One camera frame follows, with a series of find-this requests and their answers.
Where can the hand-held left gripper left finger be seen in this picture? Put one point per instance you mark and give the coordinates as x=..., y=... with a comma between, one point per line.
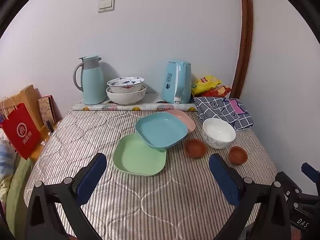
x=91, y=177

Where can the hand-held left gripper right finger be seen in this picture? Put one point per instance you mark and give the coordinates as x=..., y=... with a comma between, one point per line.
x=225, y=177

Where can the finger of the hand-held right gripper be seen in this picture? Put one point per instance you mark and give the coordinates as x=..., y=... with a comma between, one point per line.
x=295, y=188
x=310, y=171

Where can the small brown bowl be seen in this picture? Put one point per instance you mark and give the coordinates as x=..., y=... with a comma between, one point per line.
x=237, y=155
x=195, y=147

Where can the white bowl with blue swirls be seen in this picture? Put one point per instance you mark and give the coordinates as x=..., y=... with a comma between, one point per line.
x=217, y=130

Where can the pink square plate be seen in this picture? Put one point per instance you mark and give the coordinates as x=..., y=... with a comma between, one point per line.
x=187, y=121

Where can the green square plate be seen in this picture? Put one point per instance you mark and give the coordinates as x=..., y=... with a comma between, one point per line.
x=137, y=155

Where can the wooden side table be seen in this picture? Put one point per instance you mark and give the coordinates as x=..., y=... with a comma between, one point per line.
x=37, y=152

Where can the grey striped quilted blanket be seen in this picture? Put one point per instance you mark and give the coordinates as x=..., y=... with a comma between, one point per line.
x=150, y=200

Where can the small black object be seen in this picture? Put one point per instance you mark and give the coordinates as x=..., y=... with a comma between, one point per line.
x=49, y=126

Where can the grey checkered cloth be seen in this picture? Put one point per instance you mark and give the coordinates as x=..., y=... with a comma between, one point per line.
x=217, y=110

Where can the green cloth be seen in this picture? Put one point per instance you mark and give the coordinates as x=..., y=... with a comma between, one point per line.
x=17, y=187

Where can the fruit print table cover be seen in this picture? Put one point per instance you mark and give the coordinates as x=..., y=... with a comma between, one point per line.
x=120, y=108

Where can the blue square plate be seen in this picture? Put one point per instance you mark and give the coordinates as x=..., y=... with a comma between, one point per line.
x=160, y=130

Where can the red paper bag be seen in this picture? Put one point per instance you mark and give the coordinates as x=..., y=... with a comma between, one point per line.
x=23, y=132

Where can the patterned book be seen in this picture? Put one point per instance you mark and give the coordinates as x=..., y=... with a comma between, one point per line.
x=46, y=108

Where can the large white patterned bowl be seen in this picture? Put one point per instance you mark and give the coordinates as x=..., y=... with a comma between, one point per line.
x=125, y=98

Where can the red chip bag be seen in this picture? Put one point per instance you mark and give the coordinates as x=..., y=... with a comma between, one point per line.
x=220, y=91

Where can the blue striped cloth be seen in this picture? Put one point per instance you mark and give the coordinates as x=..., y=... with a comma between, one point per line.
x=6, y=160

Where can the light blue thermos jug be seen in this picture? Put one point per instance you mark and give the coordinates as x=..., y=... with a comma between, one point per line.
x=92, y=85

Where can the yellow chip bag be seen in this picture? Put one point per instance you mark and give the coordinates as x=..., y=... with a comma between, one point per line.
x=205, y=85

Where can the blue and red painted bowl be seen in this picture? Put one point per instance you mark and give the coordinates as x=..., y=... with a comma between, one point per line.
x=125, y=88

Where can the light blue electric kettle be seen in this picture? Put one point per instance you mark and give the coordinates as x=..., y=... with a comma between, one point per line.
x=170, y=85

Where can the brown wooden door frame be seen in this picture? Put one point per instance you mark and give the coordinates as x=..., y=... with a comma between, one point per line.
x=246, y=30

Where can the white light switch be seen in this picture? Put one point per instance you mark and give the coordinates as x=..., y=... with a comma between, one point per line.
x=106, y=5

